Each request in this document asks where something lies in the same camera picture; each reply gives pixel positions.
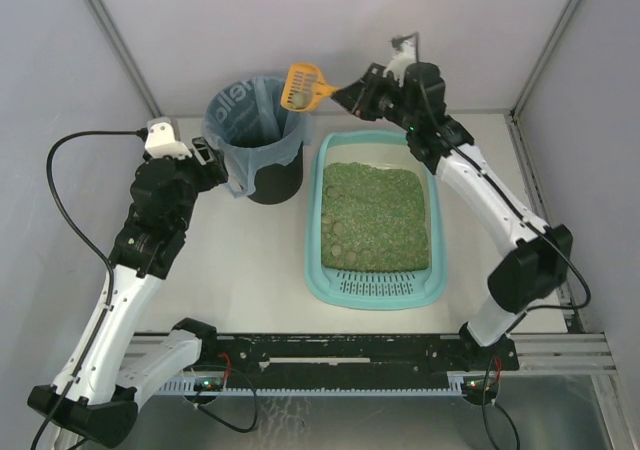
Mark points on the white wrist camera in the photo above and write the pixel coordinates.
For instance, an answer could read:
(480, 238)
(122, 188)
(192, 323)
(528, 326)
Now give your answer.
(405, 53)
(163, 140)

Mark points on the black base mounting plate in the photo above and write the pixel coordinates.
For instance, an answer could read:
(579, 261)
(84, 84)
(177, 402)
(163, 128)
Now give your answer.
(290, 356)

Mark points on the black trash bin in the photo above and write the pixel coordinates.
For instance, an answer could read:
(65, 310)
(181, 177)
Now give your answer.
(277, 183)

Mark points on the green cat litter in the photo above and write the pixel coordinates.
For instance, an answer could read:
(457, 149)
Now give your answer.
(373, 220)

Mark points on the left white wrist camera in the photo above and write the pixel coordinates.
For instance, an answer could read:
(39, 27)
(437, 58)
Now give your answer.
(163, 140)

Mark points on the teal litter box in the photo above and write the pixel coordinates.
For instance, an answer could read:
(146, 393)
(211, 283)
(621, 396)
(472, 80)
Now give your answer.
(374, 291)

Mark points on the blue slotted cable duct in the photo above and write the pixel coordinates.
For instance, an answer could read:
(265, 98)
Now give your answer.
(332, 385)

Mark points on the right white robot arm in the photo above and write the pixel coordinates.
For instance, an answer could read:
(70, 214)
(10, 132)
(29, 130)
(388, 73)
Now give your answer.
(535, 255)

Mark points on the grey-green litter clump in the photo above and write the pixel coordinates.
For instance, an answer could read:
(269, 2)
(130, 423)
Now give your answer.
(299, 101)

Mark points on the blue plastic bin liner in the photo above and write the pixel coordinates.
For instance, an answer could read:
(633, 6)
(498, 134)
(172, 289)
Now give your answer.
(245, 121)

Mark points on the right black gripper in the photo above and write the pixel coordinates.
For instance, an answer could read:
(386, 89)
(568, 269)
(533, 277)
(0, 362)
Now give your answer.
(366, 96)

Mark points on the orange litter scoop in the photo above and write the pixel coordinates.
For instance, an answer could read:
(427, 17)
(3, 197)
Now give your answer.
(308, 79)

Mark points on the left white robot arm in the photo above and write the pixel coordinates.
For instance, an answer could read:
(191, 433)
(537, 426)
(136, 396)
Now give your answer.
(95, 396)

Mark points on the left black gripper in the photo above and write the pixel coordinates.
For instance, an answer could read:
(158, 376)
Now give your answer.
(211, 159)

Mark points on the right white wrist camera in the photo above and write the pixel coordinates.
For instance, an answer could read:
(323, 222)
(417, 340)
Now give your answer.
(405, 53)

